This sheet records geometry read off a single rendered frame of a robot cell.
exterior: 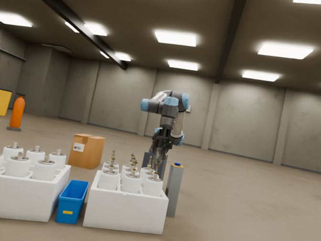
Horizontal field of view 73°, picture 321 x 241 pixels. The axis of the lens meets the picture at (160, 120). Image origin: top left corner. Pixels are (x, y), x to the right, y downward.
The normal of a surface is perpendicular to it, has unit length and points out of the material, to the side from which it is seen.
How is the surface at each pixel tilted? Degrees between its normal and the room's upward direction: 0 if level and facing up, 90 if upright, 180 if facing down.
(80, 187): 88
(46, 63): 90
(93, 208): 90
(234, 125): 90
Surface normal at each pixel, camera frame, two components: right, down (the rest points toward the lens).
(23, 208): 0.22, 0.01
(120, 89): -0.19, -0.07
